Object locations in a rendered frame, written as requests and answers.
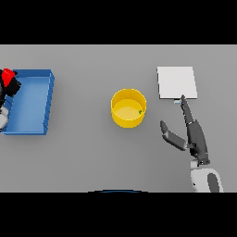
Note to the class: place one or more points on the robot right arm light grey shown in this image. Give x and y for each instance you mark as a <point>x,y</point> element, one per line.
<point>203,180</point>

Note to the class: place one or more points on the green nut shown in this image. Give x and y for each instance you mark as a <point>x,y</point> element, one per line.
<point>140,111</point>

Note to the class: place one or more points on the robot right hand dark grey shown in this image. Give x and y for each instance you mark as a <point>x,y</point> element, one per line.
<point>196,135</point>

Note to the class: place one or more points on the red beaker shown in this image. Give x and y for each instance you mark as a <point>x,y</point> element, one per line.
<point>7,76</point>

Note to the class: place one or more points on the pale square scale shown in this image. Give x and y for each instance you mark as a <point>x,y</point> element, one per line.
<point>177,82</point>

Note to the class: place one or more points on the yellow bowl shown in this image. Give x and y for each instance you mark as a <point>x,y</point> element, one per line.
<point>128,108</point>

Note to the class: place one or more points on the robot left arm light grey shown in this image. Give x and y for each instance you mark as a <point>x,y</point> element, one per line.
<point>2,118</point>

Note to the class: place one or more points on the robot left hand dark grey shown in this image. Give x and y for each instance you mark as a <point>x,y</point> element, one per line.
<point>9,86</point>

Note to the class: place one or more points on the blue tray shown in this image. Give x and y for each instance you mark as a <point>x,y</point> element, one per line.
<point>29,103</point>

